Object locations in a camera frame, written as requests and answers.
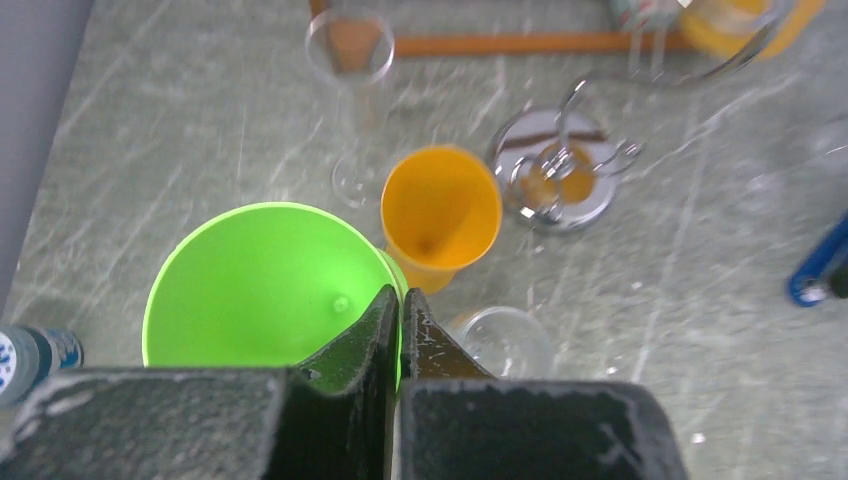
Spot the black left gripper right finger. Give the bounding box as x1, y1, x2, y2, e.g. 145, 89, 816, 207
394, 288, 689, 479

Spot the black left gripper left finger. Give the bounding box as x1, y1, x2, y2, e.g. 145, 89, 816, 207
1, 286, 399, 479

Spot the green plastic wine glass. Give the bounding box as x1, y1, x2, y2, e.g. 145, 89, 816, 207
141, 202, 408, 368

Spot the yellow plastic wine glass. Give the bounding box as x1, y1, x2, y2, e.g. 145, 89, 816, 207
678, 0, 827, 60

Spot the clear wine glass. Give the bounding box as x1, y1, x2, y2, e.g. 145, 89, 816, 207
446, 306, 555, 379

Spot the chrome wine glass rack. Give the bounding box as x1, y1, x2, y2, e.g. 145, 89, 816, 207
487, 6, 789, 233

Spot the wooden shelf rack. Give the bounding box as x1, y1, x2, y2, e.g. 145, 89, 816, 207
308, 0, 697, 74

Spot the orange plastic cup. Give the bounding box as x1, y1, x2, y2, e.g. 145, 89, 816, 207
380, 145, 503, 294

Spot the clear glass right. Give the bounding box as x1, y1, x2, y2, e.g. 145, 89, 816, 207
744, 113, 847, 212

